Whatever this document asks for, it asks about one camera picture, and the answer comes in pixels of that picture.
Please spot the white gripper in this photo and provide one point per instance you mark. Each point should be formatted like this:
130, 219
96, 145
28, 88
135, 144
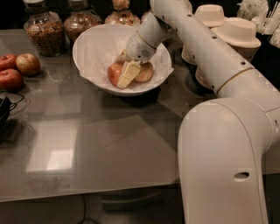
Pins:
139, 48

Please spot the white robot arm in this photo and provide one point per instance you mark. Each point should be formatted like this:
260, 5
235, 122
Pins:
221, 142

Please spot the left apple in bowl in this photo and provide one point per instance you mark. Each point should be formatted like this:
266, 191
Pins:
114, 73

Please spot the apple in bowl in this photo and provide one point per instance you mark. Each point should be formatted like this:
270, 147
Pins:
145, 73
114, 73

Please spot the right apple in bowl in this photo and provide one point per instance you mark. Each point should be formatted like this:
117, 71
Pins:
145, 73

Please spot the white bowl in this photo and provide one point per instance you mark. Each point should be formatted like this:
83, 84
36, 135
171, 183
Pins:
96, 78

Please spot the yellow-red apple on table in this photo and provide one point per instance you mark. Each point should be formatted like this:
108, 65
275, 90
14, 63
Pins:
28, 64

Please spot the red apple front left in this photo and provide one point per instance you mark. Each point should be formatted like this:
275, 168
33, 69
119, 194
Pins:
11, 80

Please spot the red apple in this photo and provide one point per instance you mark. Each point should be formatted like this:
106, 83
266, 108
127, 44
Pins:
11, 80
8, 61

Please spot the red apple far left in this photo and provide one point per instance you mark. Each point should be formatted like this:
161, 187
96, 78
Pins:
8, 61

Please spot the white paper liner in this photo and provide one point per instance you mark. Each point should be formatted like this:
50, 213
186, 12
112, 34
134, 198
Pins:
99, 52

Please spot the glass cereal jar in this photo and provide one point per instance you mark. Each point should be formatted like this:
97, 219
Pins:
144, 16
82, 17
122, 15
43, 29

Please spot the glass cereal jar far left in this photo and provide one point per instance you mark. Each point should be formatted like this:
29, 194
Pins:
43, 29

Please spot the rear stack paper bowls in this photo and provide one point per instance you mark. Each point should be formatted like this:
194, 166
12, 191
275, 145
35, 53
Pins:
211, 15

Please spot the stack paper bowls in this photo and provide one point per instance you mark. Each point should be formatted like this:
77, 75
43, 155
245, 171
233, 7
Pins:
239, 33
211, 15

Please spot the front stack paper bowls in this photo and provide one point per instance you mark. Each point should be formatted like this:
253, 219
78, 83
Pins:
239, 33

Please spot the black device with cable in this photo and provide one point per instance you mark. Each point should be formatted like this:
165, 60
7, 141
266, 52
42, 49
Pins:
10, 105

